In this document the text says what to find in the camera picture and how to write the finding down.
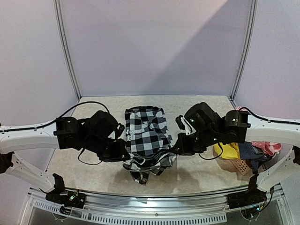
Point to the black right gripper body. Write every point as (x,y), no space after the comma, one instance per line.
(183,145)

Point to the aluminium front rail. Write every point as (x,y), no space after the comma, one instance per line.
(190,209)

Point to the navy blue garment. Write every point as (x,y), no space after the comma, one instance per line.
(254,155)

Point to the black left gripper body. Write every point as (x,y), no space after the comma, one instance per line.
(110,153)

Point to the left corner wall post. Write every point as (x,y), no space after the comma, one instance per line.
(65,48)

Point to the yellow garment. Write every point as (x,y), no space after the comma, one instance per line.
(227,151)

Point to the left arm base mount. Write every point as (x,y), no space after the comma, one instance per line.
(66,198)

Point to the right corner wall post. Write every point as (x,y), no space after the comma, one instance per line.
(245,49)

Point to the black white checkered shirt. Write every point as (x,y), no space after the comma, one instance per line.
(148,142)

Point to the pink laundry basket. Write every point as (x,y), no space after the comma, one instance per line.
(240,165)

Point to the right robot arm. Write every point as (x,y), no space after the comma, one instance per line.
(202,127)

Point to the corner wall post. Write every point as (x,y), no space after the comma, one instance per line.
(245,49)
(65,48)

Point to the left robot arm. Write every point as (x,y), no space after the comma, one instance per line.
(99,134)

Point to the pink garment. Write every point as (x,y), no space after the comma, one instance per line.
(270,148)

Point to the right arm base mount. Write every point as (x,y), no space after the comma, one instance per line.
(246,198)

